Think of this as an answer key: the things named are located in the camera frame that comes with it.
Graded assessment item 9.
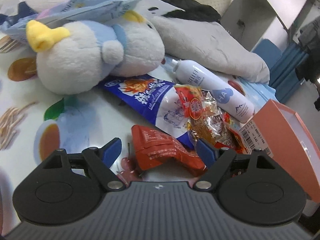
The blue curtain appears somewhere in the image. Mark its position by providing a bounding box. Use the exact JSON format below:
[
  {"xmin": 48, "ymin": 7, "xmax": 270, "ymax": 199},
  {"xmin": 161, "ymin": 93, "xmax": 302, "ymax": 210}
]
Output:
[{"xmin": 269, "ymin": 42, "xmax": 313, "ymax": 103}]

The white and blue plush toy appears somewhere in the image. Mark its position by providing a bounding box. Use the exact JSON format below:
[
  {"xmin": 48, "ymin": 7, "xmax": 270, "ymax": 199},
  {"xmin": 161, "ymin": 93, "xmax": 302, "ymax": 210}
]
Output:
[{"xmin": 26, "ymin": 10, "xmax": 165, "ymax": 95}]

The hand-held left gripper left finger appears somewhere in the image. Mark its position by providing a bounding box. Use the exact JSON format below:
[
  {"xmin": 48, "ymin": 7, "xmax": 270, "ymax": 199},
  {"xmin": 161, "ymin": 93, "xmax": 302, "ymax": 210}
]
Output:
[{"xmin": 39, "ymin": 137, "xmax": 126, "ymax": 192}]

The pink cardboard box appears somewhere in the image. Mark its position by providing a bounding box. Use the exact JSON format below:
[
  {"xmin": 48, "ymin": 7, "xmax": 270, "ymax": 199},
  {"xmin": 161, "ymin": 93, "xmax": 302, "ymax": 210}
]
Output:
[{"xmin": 239, "ymin": 99, "xmax": 320, "ymax": 202}]

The white spray bottle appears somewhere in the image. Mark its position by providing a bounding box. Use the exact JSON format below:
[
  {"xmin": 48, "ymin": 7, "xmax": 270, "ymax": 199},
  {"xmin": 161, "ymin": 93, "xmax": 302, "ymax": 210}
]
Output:
[{"xmin": 165, "ymin": 59, "xmax": 255, "ymax": 123}]

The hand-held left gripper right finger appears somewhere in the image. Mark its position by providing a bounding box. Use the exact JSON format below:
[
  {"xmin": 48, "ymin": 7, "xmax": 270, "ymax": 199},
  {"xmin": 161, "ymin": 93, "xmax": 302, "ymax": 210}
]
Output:
[{"xmin": 194, "ymin": 138, "xmax": 282, "ymax": 192}]

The light blue plastic bag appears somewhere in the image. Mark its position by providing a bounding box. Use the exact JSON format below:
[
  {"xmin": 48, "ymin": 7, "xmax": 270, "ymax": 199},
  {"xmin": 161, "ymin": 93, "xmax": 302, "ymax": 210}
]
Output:
[{"xmin": 0, "ymin": 0, "xmax": 148, "ymax": 40}]

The blue snack bag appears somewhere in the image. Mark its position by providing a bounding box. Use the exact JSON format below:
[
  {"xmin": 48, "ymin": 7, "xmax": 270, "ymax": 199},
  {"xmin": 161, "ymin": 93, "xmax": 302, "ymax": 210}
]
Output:
[{"xmin": 101, "ymin": 77, "xmax": 198, "ymax": 150}]

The clear red candy packet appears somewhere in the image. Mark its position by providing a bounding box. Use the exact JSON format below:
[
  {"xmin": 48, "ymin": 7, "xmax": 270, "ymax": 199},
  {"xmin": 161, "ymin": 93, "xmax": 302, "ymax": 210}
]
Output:
[{"xmin": 174, "ymin": 84, "xmax": 253, "ymax": 155}]

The grey hanging garment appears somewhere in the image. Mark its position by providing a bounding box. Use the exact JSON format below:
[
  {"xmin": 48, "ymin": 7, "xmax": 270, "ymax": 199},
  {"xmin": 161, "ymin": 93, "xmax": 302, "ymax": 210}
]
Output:
[{"xmin": 296, "ymin": 20, "xmax": 320, "ymax": 55}]

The fruit printed bed sheet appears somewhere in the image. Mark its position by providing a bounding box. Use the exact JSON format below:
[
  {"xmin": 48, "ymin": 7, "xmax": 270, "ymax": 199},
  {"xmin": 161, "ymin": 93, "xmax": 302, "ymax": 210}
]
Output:
[{"xmin": 0, "ymin": 34, "xmax": 275, "ymax": 180}]

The grey blanket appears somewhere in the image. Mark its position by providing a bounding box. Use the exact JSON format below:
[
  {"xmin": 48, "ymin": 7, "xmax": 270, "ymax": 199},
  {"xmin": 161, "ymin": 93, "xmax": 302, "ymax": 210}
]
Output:
[{"xmin": 0, "ymin": 0, "xmax": 270, "ymax": 83}]

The small red snack packet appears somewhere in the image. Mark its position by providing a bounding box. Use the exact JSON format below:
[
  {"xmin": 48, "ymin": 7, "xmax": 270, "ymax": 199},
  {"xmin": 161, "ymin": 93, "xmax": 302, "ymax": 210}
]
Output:
[{"xmin": 131, "ymin": 124, "xmax": 208, "ymax": 177}]

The blue chair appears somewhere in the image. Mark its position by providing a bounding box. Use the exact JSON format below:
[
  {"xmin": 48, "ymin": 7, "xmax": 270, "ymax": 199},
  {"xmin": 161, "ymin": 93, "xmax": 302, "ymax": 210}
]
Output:
[{"xmin": 252, "ymin": 39, "xmax": 283, "ymax": 67}]

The black cloth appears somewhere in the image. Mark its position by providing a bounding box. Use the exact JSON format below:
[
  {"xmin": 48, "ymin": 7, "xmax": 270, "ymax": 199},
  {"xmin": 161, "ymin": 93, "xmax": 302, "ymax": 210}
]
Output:
[{"xmin": 67, "ymin": 0, "xmax": 222, "ymax": 23}]

